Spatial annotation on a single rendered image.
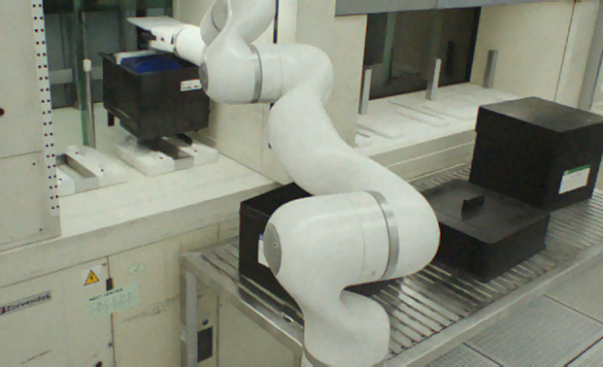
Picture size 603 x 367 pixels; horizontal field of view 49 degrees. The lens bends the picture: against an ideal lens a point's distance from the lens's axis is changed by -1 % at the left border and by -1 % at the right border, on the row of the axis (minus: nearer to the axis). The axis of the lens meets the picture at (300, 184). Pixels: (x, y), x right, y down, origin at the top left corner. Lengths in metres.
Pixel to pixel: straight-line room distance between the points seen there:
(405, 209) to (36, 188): 0.79
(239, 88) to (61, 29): 1.29
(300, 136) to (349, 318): 0.27
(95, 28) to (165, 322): 1.09
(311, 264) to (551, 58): 2.14
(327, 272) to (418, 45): 1.98
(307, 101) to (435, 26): 1.80
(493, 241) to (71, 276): 0.93
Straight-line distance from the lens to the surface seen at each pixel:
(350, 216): 0.81
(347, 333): 0.87
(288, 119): 0.97
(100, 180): 1.66
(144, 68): 1.80
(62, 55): 2.32
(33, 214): 1.41
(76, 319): 1.55
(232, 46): 1.10
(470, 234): 1.55
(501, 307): 1.49
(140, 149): 1.83
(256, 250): 1.42
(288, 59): 1.11
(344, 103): 1.80
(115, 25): 2.38
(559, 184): 2.01
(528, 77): 2.87
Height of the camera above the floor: 1.51
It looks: 22 degrees down
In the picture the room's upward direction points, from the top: 4 degrees clockwise
